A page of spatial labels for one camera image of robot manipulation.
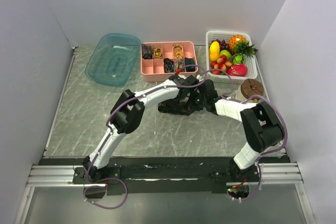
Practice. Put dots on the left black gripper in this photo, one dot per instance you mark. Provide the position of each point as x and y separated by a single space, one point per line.
177 102

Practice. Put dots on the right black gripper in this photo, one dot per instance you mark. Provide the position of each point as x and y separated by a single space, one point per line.
198 107

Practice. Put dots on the dark patterned necktie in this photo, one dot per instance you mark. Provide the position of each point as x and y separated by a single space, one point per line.
179 108

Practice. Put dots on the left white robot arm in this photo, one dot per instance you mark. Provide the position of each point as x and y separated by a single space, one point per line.
126 116

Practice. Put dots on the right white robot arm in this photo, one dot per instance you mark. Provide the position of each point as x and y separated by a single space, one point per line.
263 126

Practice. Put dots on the orange blue rolled tie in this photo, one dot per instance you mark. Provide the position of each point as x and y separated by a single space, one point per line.
179 65

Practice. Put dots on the black rolled tie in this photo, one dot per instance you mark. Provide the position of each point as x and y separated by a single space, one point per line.
190 65

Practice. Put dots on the red cherry bunch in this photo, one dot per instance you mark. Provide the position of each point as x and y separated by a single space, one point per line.
222 63

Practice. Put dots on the dark purple rolled tie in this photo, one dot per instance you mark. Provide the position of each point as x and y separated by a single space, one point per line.
168 65

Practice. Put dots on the pink dragon fruit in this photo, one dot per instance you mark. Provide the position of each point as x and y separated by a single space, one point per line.
238 70

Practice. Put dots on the brown lidded white jar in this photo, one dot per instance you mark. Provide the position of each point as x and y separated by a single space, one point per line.
248 88

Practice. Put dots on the pink compartment organizer box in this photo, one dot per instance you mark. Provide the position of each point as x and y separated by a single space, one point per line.
160 60

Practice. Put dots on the yellow patterned rolled tie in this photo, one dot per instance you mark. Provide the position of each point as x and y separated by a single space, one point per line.
178 51

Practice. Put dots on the green apple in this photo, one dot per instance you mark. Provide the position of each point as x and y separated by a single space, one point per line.
225 53

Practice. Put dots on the green leafy vegetable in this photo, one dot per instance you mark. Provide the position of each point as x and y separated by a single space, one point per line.
238 59

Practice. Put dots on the yellow mango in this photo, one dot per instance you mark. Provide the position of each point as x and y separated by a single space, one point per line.
214 51

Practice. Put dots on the gold rolled tie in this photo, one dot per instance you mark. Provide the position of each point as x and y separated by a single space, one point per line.
157 53

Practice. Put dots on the dark purple grapes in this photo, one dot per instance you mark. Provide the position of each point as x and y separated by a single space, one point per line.
223 45

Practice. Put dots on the dark brown rolled tie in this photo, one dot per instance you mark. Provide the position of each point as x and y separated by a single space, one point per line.
147 52

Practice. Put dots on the orange pineapple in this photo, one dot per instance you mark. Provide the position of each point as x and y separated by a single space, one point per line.
240 45

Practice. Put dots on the teal transparent plastic bin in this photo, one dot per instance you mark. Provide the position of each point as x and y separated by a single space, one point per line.
113 59

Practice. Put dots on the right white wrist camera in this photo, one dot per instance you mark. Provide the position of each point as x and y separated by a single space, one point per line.
200 78

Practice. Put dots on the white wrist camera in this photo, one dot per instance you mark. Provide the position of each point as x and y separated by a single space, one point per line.
180 74
200 78

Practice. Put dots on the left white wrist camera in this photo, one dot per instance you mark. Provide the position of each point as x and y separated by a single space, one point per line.
180 74

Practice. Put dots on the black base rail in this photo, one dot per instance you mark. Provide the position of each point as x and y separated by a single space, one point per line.
136 175

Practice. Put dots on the aluminium frame rail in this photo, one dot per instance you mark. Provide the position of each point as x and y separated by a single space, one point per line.
63 176

